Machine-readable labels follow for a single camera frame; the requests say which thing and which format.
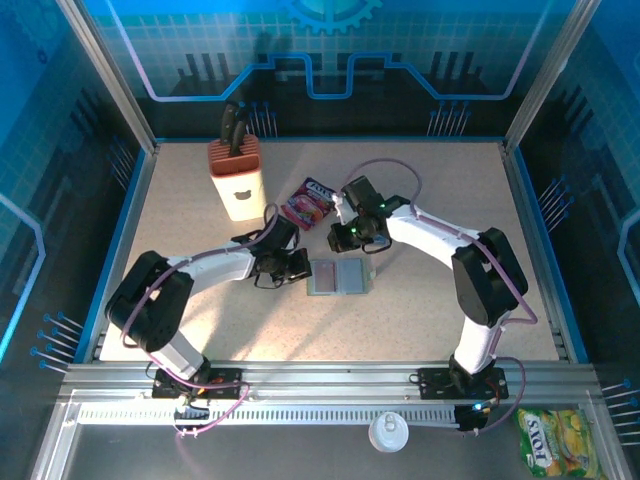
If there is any clear plastic case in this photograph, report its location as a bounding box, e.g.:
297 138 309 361
306 257 376 298

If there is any purple candy bag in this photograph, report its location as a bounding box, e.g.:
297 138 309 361
280 175 337 232

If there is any cream knife block bear emblem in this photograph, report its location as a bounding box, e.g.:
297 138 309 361
207 134 271 223

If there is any white round can lid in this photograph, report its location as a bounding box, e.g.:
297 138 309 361
367 411 411 454

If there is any yellow green candy bag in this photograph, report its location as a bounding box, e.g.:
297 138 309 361
514 407 605 479

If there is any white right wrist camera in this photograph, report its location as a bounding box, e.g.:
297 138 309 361
332 191 352 225

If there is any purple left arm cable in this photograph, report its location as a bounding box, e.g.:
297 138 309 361
119 202 281 441

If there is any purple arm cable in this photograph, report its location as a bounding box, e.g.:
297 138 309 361
342 157 539 436
119 202 281 441

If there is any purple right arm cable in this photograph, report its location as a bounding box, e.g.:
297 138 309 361
342 157 539 436

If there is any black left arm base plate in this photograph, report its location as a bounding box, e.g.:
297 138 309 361
150 366 245 401

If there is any aluminium frame rail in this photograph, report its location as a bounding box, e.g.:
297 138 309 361
58 360 604 401

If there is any black-handled knife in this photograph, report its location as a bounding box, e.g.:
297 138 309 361
228 120 250 158
219 100 241 147

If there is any white slotted cable duct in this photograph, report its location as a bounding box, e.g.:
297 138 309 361
75 404 462 428

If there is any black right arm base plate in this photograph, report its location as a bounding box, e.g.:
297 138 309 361
416 365 511 401

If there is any aluminium frame post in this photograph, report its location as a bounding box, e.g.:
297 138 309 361
53 0 162 155
501 0 604 155

